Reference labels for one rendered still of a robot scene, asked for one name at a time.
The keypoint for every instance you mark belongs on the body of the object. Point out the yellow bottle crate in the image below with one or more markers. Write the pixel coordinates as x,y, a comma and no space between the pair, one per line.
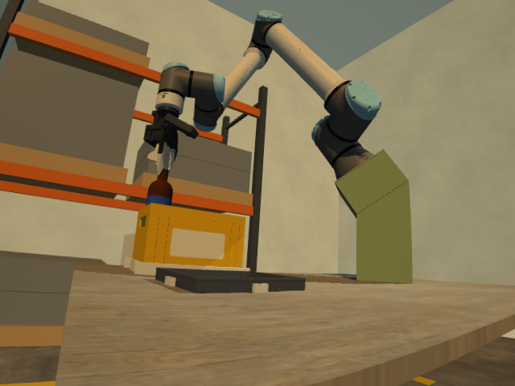
183,236

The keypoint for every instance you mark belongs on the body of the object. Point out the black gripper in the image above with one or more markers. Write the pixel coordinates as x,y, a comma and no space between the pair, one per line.
165,135

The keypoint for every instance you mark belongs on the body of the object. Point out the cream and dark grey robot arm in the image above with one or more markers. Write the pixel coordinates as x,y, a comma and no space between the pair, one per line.
352,104

